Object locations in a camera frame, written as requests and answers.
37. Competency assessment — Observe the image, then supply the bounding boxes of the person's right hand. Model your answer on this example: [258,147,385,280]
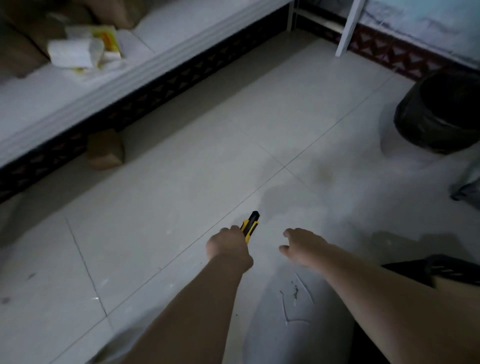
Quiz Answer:
[278,228,332,269]

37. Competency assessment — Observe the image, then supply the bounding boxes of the person's left hand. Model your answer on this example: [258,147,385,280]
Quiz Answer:
[205,225,254,273]

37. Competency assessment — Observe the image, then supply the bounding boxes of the yellow black utility knife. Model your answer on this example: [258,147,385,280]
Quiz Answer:
[240,211,260,245]

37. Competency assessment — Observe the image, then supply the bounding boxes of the person's left forearm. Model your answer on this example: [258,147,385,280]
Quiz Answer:
[122,255,254,364]

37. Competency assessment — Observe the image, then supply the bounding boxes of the person's right forearm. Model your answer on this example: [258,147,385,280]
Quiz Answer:
[319,243,480,364]

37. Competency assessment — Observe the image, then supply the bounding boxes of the small brown cardboard box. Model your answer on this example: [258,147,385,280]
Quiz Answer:
[87,129,125,170]

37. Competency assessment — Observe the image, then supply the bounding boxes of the black sandal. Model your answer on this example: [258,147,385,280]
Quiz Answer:
[382,254,480,289]

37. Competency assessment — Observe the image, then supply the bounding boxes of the white metal shelf unit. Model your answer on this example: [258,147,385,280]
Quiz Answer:
[0,0,295,169]

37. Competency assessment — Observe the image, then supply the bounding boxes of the grey plastic bag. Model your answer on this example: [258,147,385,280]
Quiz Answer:
[449,157,480,211]

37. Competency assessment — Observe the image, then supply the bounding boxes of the black bin bag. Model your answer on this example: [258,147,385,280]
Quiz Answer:
[394,68,480,155]

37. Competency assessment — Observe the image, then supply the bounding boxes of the yellow white packet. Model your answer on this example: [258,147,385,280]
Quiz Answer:
[65,25,123,62]

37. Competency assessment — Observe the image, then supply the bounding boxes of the white tissue packet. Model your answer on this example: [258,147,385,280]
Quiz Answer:
[47,37,106,70]

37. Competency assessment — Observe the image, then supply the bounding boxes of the white shelf post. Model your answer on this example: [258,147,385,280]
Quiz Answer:
[335,0,367,58]

